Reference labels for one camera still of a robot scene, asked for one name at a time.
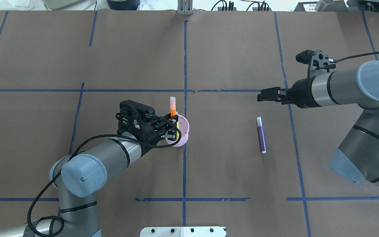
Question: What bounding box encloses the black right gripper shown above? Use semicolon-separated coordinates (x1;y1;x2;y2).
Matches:
257;78;314;108

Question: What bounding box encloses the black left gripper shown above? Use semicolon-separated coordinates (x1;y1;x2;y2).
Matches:
134;112;179;148

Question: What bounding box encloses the yellow highlighter pen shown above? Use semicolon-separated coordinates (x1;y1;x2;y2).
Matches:
176;119;181;140

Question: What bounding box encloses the orange highlighter pen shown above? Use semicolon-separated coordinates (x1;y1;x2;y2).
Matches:
170;96;177;117

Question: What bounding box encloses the purple highlighter pen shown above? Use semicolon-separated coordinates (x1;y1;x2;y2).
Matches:
256;117;267;154

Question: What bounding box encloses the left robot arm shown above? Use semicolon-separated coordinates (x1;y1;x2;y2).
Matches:
0;109;183;237

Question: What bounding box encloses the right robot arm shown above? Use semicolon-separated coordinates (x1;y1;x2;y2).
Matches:
257;60;379;187

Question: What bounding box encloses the pink mesh pen holder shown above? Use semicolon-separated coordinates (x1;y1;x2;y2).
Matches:
173;115;190;147

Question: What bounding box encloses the small metal cup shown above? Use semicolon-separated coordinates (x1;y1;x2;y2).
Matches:
315;0;334;12

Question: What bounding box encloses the white mounting plate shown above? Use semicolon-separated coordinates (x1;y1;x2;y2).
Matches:
140;226;227;237

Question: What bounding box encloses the dark blue pot with lid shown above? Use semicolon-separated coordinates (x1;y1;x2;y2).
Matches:
107;0;141;11

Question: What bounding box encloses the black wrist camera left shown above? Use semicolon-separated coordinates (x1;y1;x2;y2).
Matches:
115;100;155;135

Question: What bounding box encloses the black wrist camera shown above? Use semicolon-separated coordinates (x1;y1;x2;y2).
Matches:
115;100;155;135
296;50;336;71

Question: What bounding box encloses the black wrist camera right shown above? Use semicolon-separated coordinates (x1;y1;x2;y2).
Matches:
296;50;336;71

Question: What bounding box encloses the aluminium frame post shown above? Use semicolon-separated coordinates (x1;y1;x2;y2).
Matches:
177;0;194;15

